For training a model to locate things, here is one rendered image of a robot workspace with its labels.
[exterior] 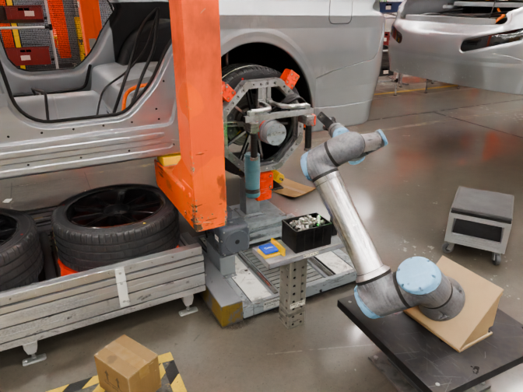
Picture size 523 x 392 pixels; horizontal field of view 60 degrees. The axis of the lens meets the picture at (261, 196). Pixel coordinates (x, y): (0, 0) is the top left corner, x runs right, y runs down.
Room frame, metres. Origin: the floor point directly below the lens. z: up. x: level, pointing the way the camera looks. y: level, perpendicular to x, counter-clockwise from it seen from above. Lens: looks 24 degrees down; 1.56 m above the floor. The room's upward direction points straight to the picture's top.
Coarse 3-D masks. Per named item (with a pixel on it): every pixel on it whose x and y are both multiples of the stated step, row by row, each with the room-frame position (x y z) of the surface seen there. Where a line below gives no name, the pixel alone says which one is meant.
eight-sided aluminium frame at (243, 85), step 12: (240, 84) 2.51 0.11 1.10; (252, 84) 2.56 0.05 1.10; (264, 84) 2.55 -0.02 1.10; (276, 84) 2.58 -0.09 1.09; (240, 96) 2.48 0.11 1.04; (228, 108) 2.44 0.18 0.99; (300, 108) 2.66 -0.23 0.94; (300, 132) 2.67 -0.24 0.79; (288, 144) 2.67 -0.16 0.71; (228, 156) 2.44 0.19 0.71; (276, 156) 2.65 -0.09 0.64; (288, 156) 2.63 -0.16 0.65; (240, 168) 2.48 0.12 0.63; (264, 168) 2.55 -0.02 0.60; (276, 168) 2.58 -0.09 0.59
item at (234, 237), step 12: (228, 216) 2.32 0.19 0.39; (216, 228) 2.19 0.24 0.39; (228, 228) 2.16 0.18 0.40; (240, 228) 2.18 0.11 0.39; (216, 240) 2.19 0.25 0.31; (228, 240) 2.13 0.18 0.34; (240, 240) 2.17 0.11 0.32; (216, 252) 2.20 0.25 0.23; (228, 252) 2.15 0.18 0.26; (216, 264) 2.22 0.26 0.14; (228, 264) 2.19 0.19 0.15; (228, 276) 2.18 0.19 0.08
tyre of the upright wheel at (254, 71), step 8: (232, 64) 2.78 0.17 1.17; (240, 64) 2.76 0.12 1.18; (248, 64) 2.74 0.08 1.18; (224, 72) 2.65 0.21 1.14; (232, 72) 2.60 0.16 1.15; (240, 72) 2.58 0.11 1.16; (248, 72) 2.59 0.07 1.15; (256, 72) 2.62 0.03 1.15; (264, 72) 2.64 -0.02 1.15; (272, 72) 2.67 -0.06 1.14; (280, 72) 2.72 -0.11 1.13; (224, 80) 2.55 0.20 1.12; (232, 80) 2.55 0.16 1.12; (240, 80) 2.57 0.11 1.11; (232, 88) 2.55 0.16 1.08; (232, 168) 2.54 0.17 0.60
